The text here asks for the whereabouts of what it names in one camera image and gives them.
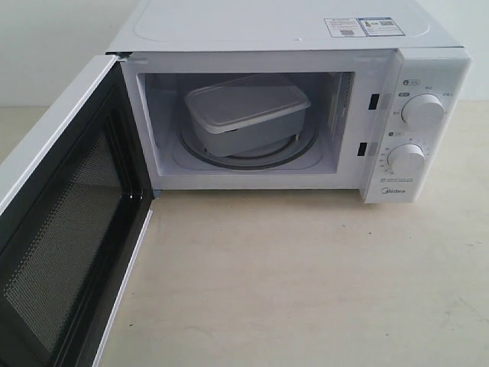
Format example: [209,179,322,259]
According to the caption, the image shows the white microwave oven body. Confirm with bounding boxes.
[107,1,471,203]

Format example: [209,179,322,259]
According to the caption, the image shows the white upper control knob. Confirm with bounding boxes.
[401,93,445,131]

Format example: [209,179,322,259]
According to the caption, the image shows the white microwave door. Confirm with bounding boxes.
[1,55,153,366]

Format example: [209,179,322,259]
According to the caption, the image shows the blue white warning sticker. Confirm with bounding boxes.
[324,17,405,38]

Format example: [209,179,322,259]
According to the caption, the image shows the white lidded plastic container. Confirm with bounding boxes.
[184,73,311,157]

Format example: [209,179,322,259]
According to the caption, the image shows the white lower control knob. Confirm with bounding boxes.
[387,144,426,175]

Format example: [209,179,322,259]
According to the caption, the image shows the white control knob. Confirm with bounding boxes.
[401,93,445,131]
[387,144,426,175]

